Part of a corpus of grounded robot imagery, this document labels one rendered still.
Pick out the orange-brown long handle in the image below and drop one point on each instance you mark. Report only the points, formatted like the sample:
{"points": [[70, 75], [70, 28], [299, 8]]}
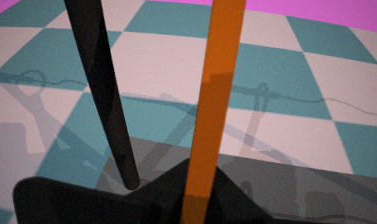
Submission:
{"points": [[224, 32]]}

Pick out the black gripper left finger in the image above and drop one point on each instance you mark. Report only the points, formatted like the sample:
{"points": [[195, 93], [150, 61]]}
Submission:
{"points": [[39, 200]]}

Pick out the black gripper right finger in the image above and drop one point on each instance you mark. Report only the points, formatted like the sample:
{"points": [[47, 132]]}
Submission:
{"points": [[230, 205]]}

